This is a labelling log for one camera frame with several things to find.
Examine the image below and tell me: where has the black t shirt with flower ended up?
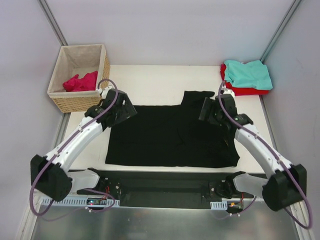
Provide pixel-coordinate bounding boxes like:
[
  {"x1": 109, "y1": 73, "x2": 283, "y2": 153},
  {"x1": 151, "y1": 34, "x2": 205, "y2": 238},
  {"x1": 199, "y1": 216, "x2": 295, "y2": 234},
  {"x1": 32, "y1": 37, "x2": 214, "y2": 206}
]
[{"x1": 105, "y1": 91, "x2": 240, "y2": 168}]

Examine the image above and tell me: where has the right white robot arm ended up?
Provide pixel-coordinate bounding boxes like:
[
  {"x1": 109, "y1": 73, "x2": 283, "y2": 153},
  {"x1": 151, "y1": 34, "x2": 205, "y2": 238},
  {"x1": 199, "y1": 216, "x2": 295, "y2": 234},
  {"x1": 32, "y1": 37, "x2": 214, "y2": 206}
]
[{"x1": 199, "y1": 94, "x2": 307, "y2": 212}]

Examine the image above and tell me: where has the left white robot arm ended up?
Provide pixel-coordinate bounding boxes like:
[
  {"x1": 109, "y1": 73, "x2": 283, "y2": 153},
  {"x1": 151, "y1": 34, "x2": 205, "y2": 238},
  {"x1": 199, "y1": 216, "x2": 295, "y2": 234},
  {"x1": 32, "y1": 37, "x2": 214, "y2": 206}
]
[{"x1": 30, "y1": 89, "x2": 137, "y2": 202}]

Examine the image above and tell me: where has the red folded t shirt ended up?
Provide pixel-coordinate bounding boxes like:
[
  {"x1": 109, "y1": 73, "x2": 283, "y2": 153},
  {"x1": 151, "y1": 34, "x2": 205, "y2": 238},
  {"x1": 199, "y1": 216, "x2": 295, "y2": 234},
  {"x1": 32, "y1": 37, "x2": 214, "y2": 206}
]
[{"x1": 220, "y1": 63, "x2": 269, "y2": 96}]

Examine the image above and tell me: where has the magenta t shirt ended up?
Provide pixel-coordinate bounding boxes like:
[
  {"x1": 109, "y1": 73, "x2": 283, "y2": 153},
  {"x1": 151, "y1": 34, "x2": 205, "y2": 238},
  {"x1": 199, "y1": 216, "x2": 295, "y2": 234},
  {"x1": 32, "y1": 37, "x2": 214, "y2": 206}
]
[{"x1": 62, "y1": 71, "x2": 98, "y2": 92}]

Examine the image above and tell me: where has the teal folded t shirt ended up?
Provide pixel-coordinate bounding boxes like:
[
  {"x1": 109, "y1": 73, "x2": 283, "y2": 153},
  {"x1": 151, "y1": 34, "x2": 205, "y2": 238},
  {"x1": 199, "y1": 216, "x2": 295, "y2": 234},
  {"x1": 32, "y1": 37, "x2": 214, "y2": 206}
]
[{"x1": 224, "y1": 60, "x2": 273, "y2": 91}]

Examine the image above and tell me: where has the wicker basket with liner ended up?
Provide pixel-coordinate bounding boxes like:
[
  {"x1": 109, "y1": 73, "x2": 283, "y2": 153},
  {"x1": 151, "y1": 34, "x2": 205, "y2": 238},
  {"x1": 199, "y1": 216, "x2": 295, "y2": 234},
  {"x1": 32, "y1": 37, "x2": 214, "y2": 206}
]
[{"x1": 47, "y1": 44, "x2": 111, "y2": 113}]

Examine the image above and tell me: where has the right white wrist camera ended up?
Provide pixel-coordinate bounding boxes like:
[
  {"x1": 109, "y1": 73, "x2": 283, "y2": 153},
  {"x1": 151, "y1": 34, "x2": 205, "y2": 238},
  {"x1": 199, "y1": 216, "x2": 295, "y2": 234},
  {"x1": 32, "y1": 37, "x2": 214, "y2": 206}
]
[{"x1": 220, "y1": 87, "x2": 235, "y2": 98}]

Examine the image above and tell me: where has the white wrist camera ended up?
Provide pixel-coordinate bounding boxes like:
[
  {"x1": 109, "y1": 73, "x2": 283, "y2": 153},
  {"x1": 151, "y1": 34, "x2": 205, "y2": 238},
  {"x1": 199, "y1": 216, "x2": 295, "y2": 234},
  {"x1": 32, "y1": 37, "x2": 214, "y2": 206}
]
[
  {"x1": 97, "y1": 85, "x2": 113, "y2": 99},
  {"x1": 220, "y1": 87, "x2": 235, "y2": 98}
]

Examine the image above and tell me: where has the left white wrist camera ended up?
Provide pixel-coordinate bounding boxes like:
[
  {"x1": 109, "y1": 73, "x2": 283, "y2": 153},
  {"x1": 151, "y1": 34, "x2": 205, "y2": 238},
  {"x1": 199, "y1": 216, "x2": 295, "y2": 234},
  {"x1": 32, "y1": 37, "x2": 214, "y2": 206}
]
[{"x1": 97, "y1": 85, "x2": 113, "y2": 99}]

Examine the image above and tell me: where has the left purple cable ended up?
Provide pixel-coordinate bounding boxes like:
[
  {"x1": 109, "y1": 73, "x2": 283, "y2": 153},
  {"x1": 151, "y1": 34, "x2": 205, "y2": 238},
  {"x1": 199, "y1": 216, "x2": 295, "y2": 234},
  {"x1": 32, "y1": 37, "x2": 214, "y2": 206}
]
[{"x1": 29, "y1": 78, "x2": 118, "y2": 222}]

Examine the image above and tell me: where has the purple cable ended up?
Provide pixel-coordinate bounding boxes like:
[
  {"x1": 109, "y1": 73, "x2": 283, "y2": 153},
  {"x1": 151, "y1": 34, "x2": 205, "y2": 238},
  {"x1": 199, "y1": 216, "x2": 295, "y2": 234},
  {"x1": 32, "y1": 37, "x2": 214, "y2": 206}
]
[
  {"x1": 212, "y1": 81, "x2": 313, "y2": 230},
  {"x1": 29, "y1": 78, "x2": 118, "y2": 222}
]

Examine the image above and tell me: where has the aluminium rail frame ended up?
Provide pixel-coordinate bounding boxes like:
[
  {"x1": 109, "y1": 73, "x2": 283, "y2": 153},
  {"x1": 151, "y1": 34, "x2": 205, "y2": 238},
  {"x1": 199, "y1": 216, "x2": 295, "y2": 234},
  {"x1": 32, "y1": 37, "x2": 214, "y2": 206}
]
[{"x1": 31, "y1": 174, "x2": 302, "y2": 208}]

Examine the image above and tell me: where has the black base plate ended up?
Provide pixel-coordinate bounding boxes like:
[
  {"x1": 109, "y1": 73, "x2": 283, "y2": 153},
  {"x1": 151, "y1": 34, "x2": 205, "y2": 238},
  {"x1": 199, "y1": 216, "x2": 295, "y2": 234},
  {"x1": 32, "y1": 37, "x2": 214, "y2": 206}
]
[{"x1": 76, "y1": 167, "x2": 260, "y2": 208}]

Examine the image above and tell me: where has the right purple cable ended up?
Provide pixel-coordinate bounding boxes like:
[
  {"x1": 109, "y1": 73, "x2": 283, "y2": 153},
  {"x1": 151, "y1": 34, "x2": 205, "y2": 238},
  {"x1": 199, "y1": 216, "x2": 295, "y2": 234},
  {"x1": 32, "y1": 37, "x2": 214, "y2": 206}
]
[{"x1": 212, "y1": 81, "x2": 313, "y2": 230}]

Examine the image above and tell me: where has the left grey cable duct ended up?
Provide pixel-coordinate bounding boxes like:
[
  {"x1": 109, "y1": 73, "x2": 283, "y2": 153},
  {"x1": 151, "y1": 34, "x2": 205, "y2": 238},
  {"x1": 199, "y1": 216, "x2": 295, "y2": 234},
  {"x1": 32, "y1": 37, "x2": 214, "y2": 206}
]
[{"x1": 52, "y1": 196, "x2": 120, "y2": 208}]

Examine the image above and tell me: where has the grey cable duct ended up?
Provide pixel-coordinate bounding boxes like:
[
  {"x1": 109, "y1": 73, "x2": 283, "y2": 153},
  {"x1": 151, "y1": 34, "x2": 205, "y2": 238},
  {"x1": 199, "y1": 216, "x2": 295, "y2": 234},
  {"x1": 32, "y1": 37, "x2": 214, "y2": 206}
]
[
  {"x1": 52, "y1": 196, "x2": 120, "y2": 208},
  {"x1": 209, "y1": 200, "x2": 244, "y2": 211}
]

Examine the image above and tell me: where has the right grey cable duct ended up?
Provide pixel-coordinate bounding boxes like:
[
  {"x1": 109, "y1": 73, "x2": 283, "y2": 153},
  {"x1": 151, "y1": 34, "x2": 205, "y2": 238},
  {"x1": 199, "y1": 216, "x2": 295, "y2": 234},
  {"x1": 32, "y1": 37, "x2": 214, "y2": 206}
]
[{"x1": 209, "y1": 200, "x2": 244, "y2": 211}]

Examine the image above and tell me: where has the left corner aluminium post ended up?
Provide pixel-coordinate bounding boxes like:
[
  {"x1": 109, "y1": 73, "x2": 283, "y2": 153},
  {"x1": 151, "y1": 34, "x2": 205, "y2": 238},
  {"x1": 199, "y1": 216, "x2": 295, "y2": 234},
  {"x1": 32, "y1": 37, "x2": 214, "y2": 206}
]
[{"x1": 37, "y1": 0, "x2": 68, "y2": 46}]

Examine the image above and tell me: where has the corner aluminium post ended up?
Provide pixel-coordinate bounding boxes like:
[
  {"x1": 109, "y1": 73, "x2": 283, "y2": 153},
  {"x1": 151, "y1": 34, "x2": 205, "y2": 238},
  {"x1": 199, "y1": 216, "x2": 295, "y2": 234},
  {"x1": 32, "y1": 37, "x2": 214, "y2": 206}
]
[
  {"x1": 260, "y1": 0, "x2": 303, "y2": 63},
  {"x1": 37, "y1": 0, "x2": 68, "y2": 46}
]

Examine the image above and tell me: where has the right corner aluminium post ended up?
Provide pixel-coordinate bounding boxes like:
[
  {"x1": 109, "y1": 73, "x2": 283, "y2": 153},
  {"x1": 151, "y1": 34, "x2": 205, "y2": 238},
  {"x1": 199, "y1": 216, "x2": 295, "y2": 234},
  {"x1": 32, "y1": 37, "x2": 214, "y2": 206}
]
[{"x1": 260, "y1": 0, "x2": 303, "y2": 63}]

